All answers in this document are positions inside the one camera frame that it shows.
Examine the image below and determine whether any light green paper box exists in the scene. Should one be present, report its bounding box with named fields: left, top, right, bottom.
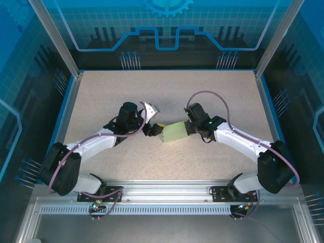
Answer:
left=158, top=120, right=190, bottom=145

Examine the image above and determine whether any aluminium mounting beam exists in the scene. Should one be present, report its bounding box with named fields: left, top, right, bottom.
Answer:
left=32, top=179, right=303, bottom=206

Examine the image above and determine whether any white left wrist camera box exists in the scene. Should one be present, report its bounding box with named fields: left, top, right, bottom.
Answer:
left=140, top=101, right=161, bottom=125

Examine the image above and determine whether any blue-edged aluminium side rail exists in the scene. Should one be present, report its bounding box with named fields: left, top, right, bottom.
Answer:
left=255, top=70, right=299, bottom=184
left=42, top=72, right=84, bottom=184

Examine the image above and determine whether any slotted grey cable duct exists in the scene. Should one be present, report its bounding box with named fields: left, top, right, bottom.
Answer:
left=39, top=205, right=233, bottom=216

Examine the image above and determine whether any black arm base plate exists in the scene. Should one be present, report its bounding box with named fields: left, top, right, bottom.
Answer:
left=76, top=185, right=124, bottom=203
left=211, top=186, right=256, bottom=203

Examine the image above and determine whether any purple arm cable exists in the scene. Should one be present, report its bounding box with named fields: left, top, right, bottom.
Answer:
left=186, top=90, right=301, bottom=221
left=48, top=101, right=148, bottom=221

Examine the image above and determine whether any cable connector with green light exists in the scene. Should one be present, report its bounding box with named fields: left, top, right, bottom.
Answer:
left=91, top=199, right=106, bottom=211
left=236, top=202, right=254, bottom=211

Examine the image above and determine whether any aluminium frame post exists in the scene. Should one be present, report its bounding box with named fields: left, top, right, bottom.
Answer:
left=254, top=0, right=306, bottom=78
left=29, top=0, right=85, bottom=78

